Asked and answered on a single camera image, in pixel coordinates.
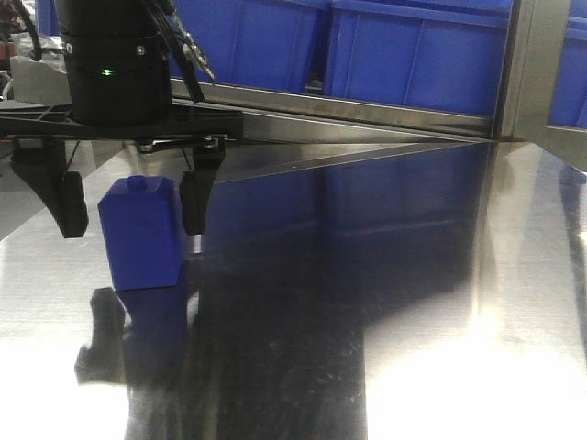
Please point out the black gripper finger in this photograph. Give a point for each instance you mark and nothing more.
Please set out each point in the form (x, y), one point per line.
(197, 183)
(42, 165)

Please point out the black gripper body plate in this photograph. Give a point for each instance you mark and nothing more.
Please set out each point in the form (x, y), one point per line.
(181, 122)

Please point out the blue bottle part without cap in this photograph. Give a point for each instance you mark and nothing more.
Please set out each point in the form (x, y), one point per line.
(141, 233)

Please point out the stainless steel shelf rack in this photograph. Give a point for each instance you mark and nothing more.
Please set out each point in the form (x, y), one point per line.
(525, 97)

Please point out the blue bin far left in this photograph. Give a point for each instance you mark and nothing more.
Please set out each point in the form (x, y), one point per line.
(46, 17)

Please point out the blue plastic bin left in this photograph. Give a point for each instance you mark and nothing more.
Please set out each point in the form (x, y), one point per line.
(263, 44)

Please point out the blue plastic bin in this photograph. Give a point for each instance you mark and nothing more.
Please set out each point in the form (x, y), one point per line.
(416, 54)
(263, 44)

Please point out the blue plastic bin right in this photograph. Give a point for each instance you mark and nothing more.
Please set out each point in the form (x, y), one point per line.
(416, 54)

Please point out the blue bin far right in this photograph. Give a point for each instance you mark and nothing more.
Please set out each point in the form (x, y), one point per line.
(568, 106)

